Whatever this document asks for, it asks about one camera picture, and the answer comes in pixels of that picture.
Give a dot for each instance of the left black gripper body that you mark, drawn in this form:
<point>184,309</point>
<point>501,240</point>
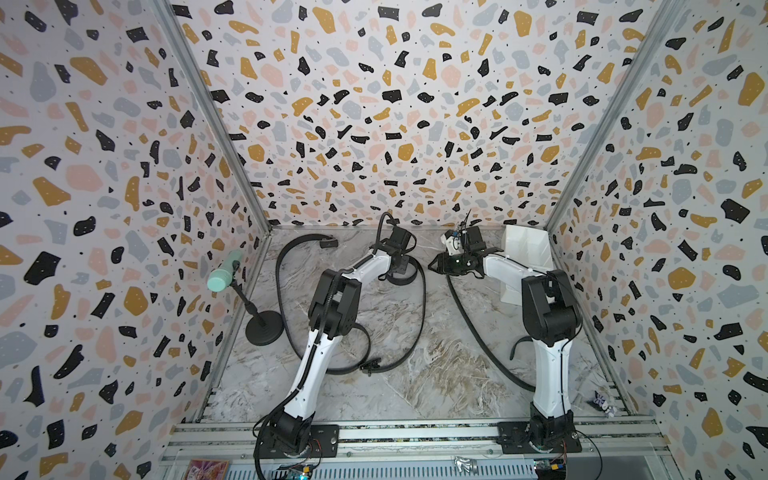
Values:
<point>406,269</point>

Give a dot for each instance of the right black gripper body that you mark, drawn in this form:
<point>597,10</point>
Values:
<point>458,265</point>

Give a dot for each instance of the black belt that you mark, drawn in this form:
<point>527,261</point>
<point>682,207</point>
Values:
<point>394,310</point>
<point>283,296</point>
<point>480,336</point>

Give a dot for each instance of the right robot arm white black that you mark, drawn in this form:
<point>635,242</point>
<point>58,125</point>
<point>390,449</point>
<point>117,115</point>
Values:
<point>551,321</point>

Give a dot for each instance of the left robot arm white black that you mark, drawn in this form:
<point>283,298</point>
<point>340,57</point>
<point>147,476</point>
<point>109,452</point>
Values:
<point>332,315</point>

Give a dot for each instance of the white storage roll organizer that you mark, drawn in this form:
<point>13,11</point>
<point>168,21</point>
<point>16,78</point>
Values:
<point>525,252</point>

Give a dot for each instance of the green microphone on black stand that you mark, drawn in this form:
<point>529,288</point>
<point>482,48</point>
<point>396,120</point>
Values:
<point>263,327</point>

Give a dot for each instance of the small crumpled wrapper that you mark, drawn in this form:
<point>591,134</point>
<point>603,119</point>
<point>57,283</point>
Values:
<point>604,404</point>

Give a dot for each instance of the pink printed card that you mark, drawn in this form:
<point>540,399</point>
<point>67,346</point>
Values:
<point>206,469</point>

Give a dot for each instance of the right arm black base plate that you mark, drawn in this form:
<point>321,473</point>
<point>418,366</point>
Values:
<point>517,437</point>

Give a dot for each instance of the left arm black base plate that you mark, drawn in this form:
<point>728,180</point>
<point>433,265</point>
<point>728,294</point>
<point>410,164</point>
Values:
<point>318,441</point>

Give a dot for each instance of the aluminium mounting rail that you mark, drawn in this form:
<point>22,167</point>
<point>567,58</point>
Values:
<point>358,441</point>

